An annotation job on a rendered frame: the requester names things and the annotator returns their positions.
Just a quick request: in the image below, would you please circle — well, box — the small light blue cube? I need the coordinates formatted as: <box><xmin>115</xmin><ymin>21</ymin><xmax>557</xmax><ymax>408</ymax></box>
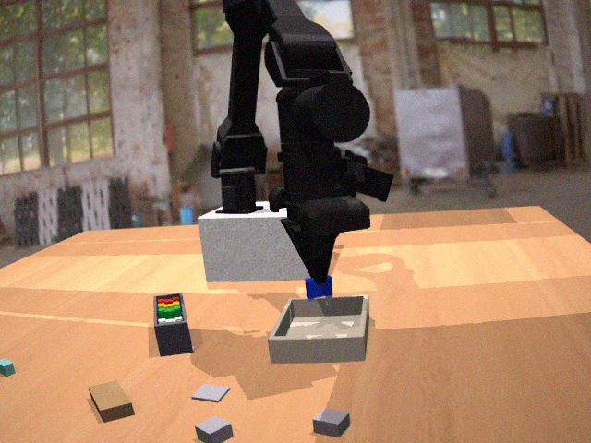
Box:
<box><xmin>0</xmin><ymin>358</ymin><xmax>16</xmax><ymax>377</ymax></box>

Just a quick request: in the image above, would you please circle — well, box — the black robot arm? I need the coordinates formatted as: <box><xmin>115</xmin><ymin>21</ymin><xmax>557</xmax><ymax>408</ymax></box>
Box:
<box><xmin>211</xmin><ymin>0</ymin><xmax>394</xmax><ymax>214</ymax></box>

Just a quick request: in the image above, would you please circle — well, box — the tan rectangular block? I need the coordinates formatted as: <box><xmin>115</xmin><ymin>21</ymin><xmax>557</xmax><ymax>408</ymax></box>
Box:
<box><xmin>88</xmin><ymin>380</ymin><xmax>135</xmax><ymax>423</ymax></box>

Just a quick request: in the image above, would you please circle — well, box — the white fuse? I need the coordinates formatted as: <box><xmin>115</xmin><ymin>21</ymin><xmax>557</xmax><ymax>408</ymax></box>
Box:
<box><xmin>158</xmin><ymin>316</ymin><xmax>183</xmax><ymax>324</ymax></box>

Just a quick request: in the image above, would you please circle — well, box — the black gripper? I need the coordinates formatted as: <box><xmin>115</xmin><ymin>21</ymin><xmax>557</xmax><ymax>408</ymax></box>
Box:
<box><xmin>268</xmin><ymin>141</ymin><xmax>370</xmax><ymax>284</ymax></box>

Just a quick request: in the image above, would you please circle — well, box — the blue blade fuse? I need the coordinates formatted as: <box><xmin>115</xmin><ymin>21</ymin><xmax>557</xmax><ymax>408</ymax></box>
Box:
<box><xmin>305</xmin><ymin>275</ymin><xmax>332</xmax><ymax>308</ymax></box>

